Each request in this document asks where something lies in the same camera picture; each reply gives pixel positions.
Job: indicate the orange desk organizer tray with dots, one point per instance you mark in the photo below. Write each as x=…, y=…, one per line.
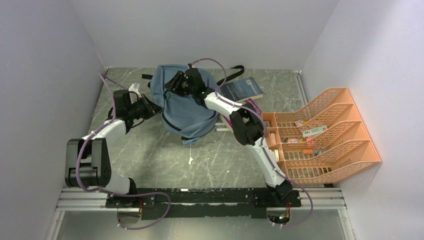
x=273, y=140

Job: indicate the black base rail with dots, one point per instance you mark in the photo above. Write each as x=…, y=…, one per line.
x=198, y=211

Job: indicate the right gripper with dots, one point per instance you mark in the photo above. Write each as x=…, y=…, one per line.
x=171, y=84

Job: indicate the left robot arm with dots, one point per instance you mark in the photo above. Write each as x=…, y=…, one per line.
x=87, y=162

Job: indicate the white marker pen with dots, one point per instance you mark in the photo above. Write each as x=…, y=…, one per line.
x=223, y=130

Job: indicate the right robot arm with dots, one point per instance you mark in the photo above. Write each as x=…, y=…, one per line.
x=248, y=127

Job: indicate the dark blue book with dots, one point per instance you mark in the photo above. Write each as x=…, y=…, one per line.
x=241, y=90

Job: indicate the aluminium frame rail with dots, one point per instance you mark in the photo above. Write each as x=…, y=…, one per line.
x=75, y=199

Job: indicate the orange plastic file rack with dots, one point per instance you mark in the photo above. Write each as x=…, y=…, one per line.
x=343, y=150

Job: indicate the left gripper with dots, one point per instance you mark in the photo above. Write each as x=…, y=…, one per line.
x=155, y=109

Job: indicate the blue student backpack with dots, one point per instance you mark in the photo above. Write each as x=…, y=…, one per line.
x=182, y=115

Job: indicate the teal box in rack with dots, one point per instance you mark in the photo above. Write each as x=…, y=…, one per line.
x=314, y=131

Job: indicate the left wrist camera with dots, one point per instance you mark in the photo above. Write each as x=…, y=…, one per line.
x=134, y=87

